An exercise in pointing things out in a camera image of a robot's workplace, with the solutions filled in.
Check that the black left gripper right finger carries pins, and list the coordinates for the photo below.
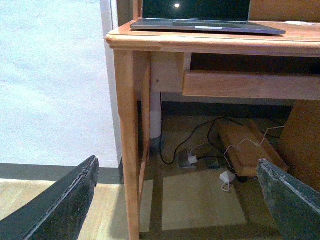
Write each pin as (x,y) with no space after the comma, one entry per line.
(294,206)

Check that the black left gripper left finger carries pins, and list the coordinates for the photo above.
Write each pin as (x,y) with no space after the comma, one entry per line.
(59,212)

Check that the wooden pull-out keyboard tray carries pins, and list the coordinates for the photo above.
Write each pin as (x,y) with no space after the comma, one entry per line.
(252,77)

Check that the white power adapter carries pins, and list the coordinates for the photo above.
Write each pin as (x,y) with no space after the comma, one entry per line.
(227,177)

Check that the wooden footrest board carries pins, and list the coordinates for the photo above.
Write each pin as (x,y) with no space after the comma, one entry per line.
(245,145)

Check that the wooden desk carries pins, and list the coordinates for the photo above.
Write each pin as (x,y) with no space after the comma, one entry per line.
(146,61)

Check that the white round desk grommet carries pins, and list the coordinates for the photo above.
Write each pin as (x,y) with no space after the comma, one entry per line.
(299,23)

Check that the grey open laptop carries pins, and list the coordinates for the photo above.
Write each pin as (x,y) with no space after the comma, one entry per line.
(227,16)

